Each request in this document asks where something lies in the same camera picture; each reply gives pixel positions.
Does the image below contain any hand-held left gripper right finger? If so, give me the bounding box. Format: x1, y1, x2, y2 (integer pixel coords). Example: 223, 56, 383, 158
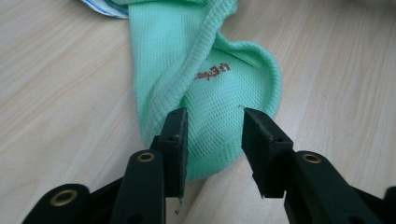
241, 107, 295, 200

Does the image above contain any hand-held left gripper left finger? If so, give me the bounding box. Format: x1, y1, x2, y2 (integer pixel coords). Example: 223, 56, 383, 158
149, 107, 190, 201

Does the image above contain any mint green sock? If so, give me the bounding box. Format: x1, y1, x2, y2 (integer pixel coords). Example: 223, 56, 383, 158
106, 0, 283, 182

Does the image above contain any blue striped white sock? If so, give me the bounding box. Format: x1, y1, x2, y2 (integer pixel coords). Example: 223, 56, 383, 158
79, 0, 131, 20

